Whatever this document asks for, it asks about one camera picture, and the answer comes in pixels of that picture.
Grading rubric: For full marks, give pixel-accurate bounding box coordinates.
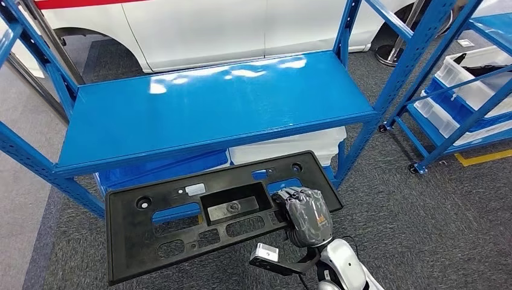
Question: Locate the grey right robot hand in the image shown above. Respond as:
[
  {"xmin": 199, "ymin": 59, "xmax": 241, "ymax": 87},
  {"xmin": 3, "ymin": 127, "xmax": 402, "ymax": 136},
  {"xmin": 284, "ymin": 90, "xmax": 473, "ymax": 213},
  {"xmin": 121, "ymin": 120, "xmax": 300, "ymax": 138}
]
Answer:
[{"xmin": 272, "ymin": 187, "xmax": 334, "ymax": 249}]

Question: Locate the black plastic plate bracket part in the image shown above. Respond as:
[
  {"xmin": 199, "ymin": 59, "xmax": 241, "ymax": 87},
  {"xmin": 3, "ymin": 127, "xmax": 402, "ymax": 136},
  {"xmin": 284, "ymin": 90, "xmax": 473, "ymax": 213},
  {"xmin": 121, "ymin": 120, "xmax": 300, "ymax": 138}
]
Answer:
[{"xmin": 105, "ymin": 150, "xmax": 344, "ymax": 286}]

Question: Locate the blue metal shelf rack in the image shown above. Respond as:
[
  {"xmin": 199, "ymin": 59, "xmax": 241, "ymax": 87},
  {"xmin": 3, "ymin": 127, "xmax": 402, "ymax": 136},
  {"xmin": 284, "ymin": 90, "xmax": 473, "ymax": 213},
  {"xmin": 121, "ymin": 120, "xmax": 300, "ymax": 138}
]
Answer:
[
  {"xmin": 0, "ymin": 0, "xmax": 459, "ymax": 220},
  {"xmin": 377, "ymin": 0, "xmax": 512, "ymax": 175}
]

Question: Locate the black part in crate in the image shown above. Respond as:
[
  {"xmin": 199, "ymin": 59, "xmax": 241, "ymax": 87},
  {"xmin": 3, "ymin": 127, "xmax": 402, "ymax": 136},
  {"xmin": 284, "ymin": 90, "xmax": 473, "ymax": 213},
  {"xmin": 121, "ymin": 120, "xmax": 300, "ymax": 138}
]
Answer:
[{"xmin": 453, "ymin": 52, "xmax": 512, "ymax": 79}]

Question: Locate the white plastic crate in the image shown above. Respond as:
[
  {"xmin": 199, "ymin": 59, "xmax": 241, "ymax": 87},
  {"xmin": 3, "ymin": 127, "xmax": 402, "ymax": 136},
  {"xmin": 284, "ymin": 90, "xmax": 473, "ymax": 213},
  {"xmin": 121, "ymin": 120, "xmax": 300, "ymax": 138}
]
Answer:
[
  {"xmin": 435, "ymin": 45, "xmax": 512, "ymax": 118},
  {"xmin": 229, "ymin": 127, "xmax": 348, "ymax": 167},
  {"xmin": 414, "ymin": 89, "xmax": 512, "ymax": 146}
]

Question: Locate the blue plastic crate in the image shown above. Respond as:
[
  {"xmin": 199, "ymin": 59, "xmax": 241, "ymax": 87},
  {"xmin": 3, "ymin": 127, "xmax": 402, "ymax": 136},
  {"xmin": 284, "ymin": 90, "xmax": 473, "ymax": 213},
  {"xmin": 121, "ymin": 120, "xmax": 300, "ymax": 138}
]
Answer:
[
  {"xmin": 94, "ymin": 149, "xmax": 229, "ymax": 193},
  {"xmin": 424, "ymin": 77, "xmax": 512, "ymax": 134}
]

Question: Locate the yellow floor tape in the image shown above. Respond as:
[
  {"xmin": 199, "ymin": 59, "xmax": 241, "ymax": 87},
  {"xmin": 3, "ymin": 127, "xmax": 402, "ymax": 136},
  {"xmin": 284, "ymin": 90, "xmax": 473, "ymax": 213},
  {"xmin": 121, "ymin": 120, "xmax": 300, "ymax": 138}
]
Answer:
[{"xmin": 455, "ymin": 149, "xmax": 512, "ymax": 167}]

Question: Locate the white car red stripe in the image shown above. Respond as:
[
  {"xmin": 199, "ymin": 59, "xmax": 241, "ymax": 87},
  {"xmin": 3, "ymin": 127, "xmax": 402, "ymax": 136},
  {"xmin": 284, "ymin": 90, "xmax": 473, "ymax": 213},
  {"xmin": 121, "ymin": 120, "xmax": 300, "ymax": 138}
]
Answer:
[{"xmin": 34, "ymin": 0, "xmax": 417, "ymax": 74}]

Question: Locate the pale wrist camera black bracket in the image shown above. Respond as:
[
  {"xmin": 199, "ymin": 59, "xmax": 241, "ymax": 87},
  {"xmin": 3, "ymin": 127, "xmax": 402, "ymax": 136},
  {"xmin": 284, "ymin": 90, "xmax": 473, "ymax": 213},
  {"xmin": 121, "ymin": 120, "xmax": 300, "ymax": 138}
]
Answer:
[{"xmin": 248, "ymin": 243, "xmax": 321, "ymax": 277}]

